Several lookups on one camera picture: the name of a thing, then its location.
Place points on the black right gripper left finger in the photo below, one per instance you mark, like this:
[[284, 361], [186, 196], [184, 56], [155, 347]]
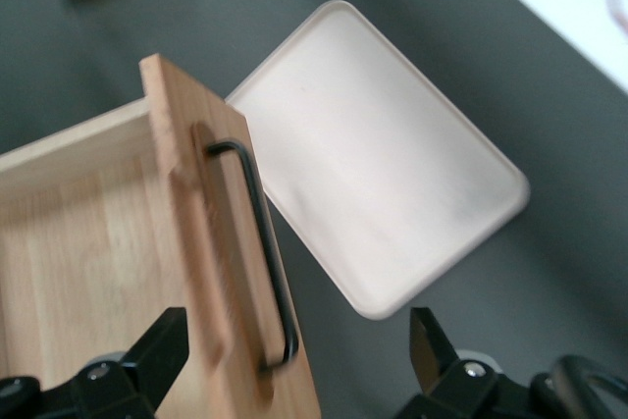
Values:
[[132, 380]]

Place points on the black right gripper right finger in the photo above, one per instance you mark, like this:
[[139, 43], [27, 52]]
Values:
[[451, 384]]

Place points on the beige rectangular tray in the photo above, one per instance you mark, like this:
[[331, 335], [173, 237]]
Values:
[[378, 159]]

